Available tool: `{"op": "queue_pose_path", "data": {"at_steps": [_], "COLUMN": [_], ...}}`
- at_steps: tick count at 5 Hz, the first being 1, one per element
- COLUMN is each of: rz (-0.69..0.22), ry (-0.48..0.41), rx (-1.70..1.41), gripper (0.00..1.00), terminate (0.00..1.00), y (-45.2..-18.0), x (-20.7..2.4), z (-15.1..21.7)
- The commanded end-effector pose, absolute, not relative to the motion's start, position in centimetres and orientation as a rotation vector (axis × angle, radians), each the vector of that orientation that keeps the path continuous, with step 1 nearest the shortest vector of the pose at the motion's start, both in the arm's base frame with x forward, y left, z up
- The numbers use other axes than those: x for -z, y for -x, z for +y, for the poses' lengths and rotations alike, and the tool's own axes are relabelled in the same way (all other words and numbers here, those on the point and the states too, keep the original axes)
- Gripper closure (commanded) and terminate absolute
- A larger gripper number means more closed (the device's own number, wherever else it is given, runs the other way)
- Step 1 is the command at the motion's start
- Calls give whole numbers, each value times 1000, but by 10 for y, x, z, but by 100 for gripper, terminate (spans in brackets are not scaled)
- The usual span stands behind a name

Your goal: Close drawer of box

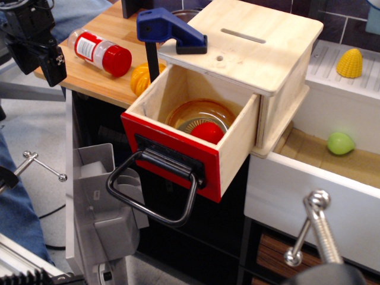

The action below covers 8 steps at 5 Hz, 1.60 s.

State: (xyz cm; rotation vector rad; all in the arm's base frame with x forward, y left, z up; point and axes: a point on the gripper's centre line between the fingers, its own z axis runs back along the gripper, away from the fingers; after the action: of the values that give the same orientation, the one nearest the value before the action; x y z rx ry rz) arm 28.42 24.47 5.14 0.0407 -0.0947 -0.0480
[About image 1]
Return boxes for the yellow toy pumpkin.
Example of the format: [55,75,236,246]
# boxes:
[130,62,151,97]

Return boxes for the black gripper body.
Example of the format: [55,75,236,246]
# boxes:
[5,34,56,75]

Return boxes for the silver clamp screw left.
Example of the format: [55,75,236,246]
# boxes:
[1,150,68,194]

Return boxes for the blue bar clamp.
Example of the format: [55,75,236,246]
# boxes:
[137,8,208,82]

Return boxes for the green toy pear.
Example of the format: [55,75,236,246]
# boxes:
[327,132,356,156]

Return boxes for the yellow toy corn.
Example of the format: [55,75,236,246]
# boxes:
[336,48,363,78]

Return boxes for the silver clamp screw right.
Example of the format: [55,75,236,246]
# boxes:
[284,189,344,267]

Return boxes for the light wooden box housing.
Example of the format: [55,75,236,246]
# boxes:
[158,1,323,157]

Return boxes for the metal pot rim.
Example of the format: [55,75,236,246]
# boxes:
[172,8,202,23]

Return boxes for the amber glass bowl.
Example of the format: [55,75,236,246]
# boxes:
[166,99,236,135]

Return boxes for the silver clamp screw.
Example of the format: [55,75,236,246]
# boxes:
[1,150,68,194]
[284,189,344,267]

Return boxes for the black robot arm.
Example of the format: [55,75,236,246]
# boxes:
[1,0,67,87]

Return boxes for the blue jeans leg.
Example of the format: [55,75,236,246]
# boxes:
[0,130,55,266]

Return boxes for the red toy ball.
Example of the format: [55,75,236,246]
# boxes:
[190,122,224,144]

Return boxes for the grey metal bracket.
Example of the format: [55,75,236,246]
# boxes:
[66,90,148,284]

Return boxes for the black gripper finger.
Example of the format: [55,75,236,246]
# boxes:
[37,46,67,87]

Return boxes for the red capped spice jar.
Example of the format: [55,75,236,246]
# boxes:
[67,28,132,77]

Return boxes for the white toy sink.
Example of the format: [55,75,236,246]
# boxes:
[244,41,379,271]

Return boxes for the aluminium rail profile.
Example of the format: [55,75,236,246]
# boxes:
[0,233,87,285]

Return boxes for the wooden drawer with red front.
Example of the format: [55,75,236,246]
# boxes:
[106,65,261,227]

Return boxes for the dark block on table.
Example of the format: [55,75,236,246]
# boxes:
[121,0,154,18]

